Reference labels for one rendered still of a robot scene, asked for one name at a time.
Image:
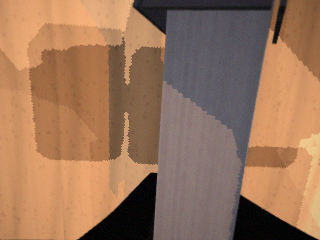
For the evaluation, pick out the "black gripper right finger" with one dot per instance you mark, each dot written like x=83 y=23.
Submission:
x=255 y=223

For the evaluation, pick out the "light brown wooden board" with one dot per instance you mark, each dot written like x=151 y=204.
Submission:
x=80 y=109

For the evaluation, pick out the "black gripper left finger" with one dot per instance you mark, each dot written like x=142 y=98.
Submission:
x=132 y=219

